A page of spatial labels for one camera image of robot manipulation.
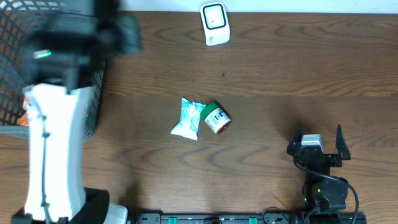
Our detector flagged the teal white snack pouch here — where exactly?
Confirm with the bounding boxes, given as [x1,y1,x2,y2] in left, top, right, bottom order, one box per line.
[171,98,206,141]

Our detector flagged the green lid jar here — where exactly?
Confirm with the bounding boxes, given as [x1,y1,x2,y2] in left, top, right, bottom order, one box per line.
[200,102,232,134]

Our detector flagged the orange juice carton lower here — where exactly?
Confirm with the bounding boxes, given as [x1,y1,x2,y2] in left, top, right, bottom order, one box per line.
[17,111,29,127]

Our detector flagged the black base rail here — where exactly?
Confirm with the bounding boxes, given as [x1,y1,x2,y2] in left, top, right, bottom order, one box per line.
[132,212,367,224]

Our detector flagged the white barcode scanner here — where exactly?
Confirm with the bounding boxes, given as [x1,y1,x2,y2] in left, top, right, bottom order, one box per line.
[200,2,231,46]

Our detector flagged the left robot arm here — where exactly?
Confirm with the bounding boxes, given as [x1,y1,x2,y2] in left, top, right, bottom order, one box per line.
[11,1,139,224]

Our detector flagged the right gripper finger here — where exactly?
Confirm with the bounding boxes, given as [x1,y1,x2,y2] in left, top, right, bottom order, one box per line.
[335,124,350,155]
[287,129,302,156]

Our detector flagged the grey plastic mesh basket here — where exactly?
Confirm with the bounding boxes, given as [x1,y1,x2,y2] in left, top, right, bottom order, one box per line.
[0,0,108,142]

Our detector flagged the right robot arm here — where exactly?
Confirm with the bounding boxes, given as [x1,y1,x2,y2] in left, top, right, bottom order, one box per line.
[287,125,352,223]

